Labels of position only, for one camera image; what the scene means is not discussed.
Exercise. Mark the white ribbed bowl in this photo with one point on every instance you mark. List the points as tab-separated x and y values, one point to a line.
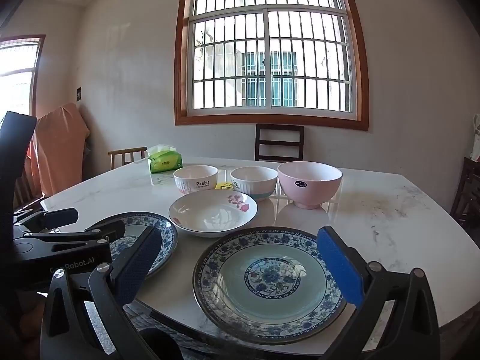
195	176

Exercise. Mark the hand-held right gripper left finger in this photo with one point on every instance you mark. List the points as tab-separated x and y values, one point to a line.
137	266

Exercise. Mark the barred window with wooden frame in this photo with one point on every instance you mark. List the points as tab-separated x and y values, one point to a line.
268	63

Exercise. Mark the blue patterned plate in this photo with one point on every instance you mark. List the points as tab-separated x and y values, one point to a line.
262	281
168	238

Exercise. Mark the dark wooden side chair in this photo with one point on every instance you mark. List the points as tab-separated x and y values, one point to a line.
467	195

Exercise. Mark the plain white plate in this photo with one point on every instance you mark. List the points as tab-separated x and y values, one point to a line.
309	191

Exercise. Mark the orange cloth cover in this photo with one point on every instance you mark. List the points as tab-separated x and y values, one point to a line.
56	146

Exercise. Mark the green tissue pack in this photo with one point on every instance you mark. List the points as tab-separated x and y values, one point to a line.
165	163

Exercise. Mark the black wall switch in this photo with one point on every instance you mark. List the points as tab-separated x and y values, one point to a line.
78	94

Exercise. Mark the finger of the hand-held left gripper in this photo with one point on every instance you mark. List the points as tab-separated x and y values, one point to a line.
60	218
105	229

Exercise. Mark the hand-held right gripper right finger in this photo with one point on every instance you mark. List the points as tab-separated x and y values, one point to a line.
341	266

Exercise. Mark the light wooden chair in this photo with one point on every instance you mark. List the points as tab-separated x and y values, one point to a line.
127	152

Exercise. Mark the white bowl with blue base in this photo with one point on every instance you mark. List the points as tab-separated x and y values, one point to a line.
255	180

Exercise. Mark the yellow round sticker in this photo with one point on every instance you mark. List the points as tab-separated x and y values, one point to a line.
225	185

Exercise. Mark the white pink-flower plate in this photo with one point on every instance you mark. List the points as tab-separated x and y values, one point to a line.
210	213

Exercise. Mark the side window with wooden frame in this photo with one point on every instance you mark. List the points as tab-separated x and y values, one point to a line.
18	63

